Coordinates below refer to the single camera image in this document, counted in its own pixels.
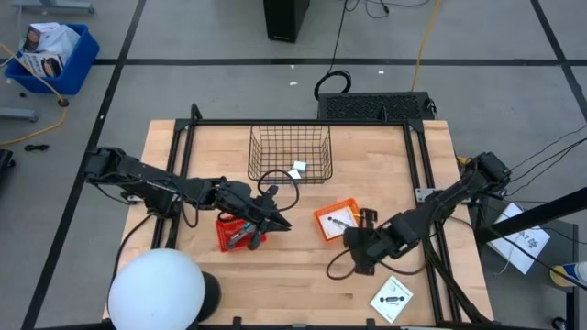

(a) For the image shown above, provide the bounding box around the red plastic basket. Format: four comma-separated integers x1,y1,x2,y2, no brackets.
215,217,269,254

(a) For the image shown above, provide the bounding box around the grey metal furniture foot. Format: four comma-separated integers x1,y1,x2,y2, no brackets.
11,0,95,16
0,106,39,124

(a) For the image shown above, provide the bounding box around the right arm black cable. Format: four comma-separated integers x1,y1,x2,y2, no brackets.
325,247,426,282

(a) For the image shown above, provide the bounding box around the black hanging cable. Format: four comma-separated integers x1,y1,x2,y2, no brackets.
313,0,354,102

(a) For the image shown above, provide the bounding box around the black computer tower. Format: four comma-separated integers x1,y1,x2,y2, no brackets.
262,0,312,44

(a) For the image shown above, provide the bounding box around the white paper sheet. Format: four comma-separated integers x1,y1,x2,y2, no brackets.
486,201,552,277

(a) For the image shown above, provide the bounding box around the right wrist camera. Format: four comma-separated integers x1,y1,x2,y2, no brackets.
358,206,379,229

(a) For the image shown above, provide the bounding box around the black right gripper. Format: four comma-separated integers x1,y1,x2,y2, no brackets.
343,224,396,278

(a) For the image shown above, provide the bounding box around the black perforated computer case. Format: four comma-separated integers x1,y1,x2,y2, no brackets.
316,91,437,123

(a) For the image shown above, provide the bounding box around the blue yellow white bottle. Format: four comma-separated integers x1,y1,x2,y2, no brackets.
548,260,587,291

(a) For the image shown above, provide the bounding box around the dark side table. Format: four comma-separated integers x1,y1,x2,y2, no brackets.
476,217,581,330

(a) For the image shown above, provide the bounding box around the white plastic bag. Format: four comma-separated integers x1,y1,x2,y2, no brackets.
43,23,82,59

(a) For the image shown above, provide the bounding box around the printed cardboard box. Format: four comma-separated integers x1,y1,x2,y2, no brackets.
22,22,50,53
18,51,66,80

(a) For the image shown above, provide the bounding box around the black round lamp base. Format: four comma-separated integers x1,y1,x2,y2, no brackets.
196,270,223,324

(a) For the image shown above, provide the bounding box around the yellow hanging cable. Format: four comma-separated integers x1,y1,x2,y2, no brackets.
409,0,444,93

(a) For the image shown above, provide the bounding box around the blue plastic bin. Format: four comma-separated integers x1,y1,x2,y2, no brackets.
3,22,102,97

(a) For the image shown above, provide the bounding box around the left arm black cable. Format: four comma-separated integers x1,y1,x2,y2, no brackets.
256,168,301,215

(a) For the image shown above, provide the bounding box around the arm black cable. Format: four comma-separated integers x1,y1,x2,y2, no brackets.
256,168,301,215
325,247,426,282

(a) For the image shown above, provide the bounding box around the white globe lamp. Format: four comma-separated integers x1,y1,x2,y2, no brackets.
107,247,207,330

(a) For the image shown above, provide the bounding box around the black metal table frame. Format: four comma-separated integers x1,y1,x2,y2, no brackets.
150,103,494,325

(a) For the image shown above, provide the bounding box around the black white braided USB cable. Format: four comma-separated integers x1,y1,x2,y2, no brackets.
226,226,254,251

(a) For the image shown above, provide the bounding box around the black diagonal beam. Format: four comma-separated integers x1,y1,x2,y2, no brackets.
475,186,587,247

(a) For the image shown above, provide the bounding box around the white product box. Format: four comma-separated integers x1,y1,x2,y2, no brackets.
369,274,415,325
318,205,361,240

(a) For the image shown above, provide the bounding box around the black base power cable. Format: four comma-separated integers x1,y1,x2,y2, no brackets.
106,212,155,295

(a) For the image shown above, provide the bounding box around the black side cable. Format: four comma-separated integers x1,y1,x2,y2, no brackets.
506,137,587,198
506,123,587,175

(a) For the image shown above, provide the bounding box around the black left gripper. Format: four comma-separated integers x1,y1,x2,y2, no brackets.
214,181,294,251

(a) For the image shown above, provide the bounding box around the black wire basket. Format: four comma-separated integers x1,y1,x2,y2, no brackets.
247,124,335,186

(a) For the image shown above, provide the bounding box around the orange plastic basket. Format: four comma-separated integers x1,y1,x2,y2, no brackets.
313,197,365,244

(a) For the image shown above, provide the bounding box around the yellow floor cable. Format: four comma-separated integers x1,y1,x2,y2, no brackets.
0,41,71,148

